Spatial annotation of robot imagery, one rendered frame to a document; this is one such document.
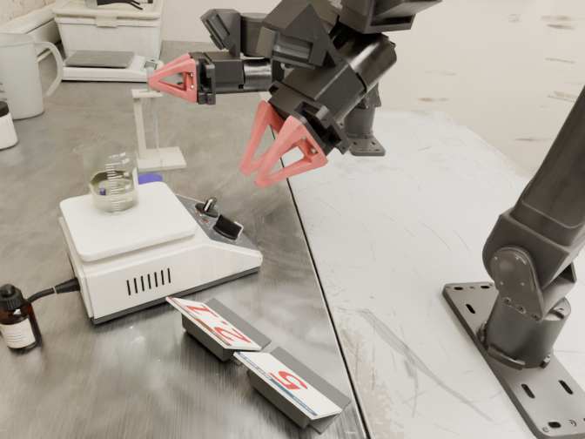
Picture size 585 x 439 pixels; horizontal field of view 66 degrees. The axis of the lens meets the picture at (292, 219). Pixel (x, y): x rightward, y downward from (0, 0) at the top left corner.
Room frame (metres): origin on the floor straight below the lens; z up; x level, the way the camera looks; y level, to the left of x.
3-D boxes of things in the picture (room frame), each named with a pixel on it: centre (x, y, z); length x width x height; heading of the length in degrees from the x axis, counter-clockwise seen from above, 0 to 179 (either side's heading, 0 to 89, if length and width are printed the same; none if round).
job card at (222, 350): (0.33, 0.07, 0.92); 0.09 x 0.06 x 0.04; 51
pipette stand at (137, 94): (0.73, 0.25, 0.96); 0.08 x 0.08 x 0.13; 24
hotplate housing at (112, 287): (0.43, 0.16, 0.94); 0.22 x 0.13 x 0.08; 125
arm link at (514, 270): (0.34, -0.23, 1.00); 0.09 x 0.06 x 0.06; 134
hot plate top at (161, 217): (0.41, 0.18, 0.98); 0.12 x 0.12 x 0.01; 35
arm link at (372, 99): (0.92, -0.12, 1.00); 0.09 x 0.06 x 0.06; 31
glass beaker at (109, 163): (0.42, 0.20, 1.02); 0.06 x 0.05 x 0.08; 126
